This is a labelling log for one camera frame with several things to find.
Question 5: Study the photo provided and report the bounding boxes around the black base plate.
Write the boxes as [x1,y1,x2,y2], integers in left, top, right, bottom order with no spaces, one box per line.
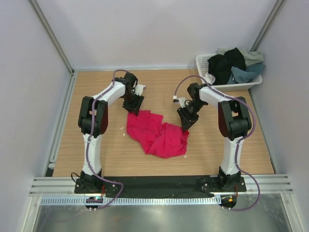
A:
[74,175,247,199]

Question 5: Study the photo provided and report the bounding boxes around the aluminium rail frame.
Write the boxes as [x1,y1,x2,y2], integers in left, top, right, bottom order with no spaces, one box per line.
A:
[30,174,293,198]

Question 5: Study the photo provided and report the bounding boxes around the white plastic laundry basket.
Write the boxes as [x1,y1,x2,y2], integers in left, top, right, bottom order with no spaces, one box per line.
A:
[196,54,263,92]

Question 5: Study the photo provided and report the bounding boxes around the white slotted cable duct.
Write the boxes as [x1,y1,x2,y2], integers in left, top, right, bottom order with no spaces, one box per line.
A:
[40,195,221,206]

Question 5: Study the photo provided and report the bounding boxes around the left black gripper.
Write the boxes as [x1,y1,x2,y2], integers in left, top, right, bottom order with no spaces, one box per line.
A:
[122,91,144,116]

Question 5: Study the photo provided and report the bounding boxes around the pink red t shirt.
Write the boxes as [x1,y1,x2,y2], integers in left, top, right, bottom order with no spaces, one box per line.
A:
[126,110,189,159]

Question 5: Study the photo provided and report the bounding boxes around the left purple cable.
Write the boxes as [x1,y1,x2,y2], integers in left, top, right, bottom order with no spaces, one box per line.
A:
[85,69,124,211]

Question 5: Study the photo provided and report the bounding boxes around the blue t shirt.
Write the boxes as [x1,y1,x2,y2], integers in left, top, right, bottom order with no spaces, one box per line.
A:
[227,63,265,85]

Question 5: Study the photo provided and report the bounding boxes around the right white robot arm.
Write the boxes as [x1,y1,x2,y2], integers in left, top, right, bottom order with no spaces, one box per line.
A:
[173,83,255,191]

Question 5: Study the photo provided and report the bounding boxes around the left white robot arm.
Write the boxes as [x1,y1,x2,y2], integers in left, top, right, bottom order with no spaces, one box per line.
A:
[74,72,146,193]

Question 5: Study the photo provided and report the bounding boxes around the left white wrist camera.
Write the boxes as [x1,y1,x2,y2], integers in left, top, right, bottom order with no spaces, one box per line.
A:
[134,84,146,96]

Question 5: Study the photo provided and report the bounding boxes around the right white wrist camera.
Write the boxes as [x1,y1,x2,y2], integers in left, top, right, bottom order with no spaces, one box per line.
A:
[173,95,186,108]

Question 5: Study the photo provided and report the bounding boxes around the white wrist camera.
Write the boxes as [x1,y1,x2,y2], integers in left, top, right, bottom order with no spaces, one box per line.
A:
[173,95,186,108]
[134,84,146,96]

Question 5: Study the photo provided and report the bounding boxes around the black t shirt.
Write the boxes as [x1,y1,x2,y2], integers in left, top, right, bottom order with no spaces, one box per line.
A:
[208,48,246,85]

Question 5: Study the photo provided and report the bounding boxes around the grey green t shirt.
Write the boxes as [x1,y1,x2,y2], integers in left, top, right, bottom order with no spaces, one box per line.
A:
[217,47,264,66]

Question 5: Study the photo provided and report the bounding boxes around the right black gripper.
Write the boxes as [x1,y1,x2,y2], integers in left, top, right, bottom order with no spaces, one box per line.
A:
[177,100,206,131]

